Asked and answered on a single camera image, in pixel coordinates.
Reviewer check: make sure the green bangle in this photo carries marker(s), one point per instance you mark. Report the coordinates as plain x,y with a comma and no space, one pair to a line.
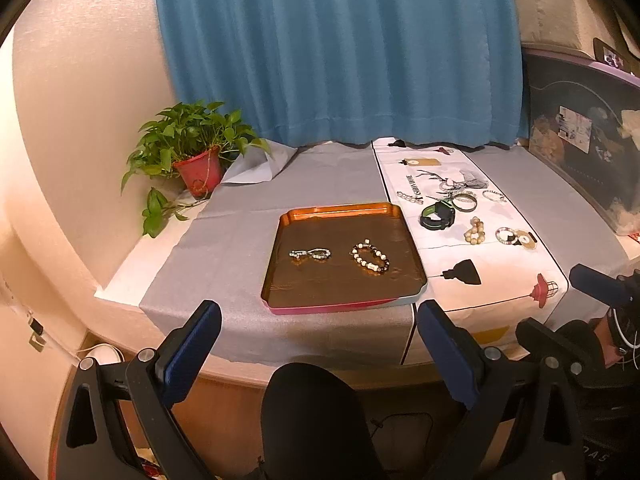
454,202

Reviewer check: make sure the white round floor device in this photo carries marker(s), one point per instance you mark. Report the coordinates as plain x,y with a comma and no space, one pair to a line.
105,352

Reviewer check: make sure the beige fabric storage box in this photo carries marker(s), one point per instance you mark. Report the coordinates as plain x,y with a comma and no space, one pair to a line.
555,10

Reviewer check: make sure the dark bag with white print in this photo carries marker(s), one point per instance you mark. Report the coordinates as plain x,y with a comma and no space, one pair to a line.
610,435

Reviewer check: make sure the red flower pot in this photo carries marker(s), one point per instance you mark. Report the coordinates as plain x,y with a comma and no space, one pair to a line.
197,170

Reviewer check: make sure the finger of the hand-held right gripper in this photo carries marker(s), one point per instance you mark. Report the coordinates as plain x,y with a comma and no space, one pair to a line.
537,335
595,282

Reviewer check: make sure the green leafy plant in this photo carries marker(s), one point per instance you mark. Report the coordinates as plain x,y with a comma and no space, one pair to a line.
185,130

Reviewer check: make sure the orange metal tray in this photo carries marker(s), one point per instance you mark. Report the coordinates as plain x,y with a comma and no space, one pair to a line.
325,285

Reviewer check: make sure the white printed table runner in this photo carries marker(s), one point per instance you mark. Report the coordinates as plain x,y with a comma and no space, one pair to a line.
490,265

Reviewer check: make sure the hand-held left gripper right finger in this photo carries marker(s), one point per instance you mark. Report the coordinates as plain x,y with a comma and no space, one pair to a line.
450,355

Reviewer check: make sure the red patterned cloth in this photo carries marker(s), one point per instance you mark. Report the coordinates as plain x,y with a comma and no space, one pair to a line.
150,467

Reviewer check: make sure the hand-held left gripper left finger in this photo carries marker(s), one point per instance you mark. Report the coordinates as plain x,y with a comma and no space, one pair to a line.
192,345

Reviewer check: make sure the blue curtain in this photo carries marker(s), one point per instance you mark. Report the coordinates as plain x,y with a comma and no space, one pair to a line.
325,50

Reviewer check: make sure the grey table cloth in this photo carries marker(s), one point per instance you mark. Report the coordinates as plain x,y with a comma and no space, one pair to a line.
240,240

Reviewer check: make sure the black wall clip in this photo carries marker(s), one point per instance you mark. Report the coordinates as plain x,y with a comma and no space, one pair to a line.
35,332

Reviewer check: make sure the wooden table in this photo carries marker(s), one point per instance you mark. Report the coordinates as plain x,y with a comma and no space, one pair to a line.
240,410

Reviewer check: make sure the small dark picture frame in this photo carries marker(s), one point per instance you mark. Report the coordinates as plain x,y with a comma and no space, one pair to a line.
612,55

